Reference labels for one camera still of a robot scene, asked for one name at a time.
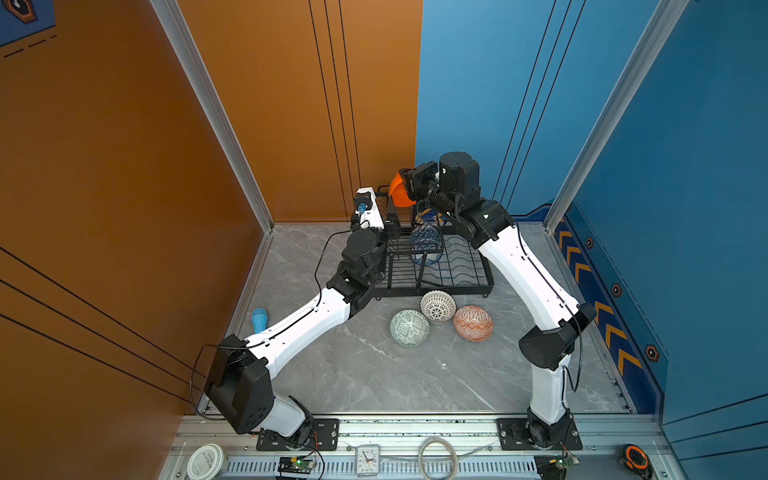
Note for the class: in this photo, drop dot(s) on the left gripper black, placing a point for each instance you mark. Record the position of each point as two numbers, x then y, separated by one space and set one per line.
390 229

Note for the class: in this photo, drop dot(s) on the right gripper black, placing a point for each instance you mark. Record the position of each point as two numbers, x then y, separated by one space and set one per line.
415 179

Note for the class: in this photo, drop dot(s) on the orange plastic bowl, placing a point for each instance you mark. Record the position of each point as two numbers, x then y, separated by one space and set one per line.
398 192

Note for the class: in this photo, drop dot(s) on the blue geometric pattern bowl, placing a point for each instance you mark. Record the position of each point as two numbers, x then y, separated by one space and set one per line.
426 245

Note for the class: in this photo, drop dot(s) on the black wire dish rack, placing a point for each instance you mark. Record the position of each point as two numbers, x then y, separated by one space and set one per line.
462 270

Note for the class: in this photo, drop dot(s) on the white lattice bowl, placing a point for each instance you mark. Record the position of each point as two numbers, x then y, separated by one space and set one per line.
438 306

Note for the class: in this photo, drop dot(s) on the green patterned bowl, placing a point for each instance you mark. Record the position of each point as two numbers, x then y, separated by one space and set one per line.
409 328

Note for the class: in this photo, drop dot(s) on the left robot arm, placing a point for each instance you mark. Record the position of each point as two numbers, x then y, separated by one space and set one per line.
239 382

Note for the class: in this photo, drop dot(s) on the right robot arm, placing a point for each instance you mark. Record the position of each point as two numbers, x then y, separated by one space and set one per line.
451 187

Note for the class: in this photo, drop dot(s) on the red patterned bowl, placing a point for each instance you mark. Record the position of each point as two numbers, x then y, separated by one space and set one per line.
473 324

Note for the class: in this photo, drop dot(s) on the light blue cylinder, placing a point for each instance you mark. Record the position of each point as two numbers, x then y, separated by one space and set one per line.
259 320

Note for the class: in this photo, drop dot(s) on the small white clock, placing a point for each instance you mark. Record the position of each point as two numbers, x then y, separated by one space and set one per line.
367 461

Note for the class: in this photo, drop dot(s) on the left green circuit board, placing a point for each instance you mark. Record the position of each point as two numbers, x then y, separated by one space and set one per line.
297 467

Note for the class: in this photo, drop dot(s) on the right circuit board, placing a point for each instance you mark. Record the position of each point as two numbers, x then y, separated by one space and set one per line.
565 461

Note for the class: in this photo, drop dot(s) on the white round lid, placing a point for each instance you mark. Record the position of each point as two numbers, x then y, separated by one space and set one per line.
207 463

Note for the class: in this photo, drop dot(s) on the orange black tape measure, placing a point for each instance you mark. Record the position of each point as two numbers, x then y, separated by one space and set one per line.
634 459

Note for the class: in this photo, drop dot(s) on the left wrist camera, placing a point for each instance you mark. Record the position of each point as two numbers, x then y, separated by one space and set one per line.
366 214

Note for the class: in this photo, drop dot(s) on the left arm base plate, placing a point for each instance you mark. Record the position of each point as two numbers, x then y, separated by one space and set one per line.
317 433

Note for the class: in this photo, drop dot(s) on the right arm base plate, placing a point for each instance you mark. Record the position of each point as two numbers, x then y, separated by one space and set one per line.
523 434

